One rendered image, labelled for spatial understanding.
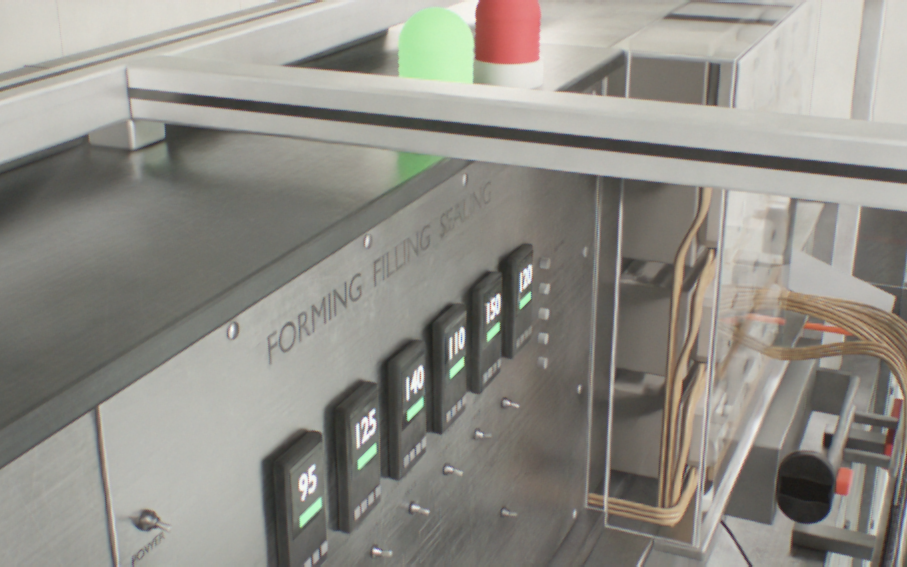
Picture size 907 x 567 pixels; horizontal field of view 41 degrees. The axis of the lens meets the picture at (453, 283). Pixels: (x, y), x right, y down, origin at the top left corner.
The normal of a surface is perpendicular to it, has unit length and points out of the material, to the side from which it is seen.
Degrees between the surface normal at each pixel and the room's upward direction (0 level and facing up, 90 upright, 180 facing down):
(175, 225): 0
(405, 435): 90
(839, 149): 90
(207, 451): 90
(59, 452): 90
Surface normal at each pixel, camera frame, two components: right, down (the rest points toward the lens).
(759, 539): 0.00, -0.93
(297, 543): 0.92, 0.15
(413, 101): -0.40, 0.33
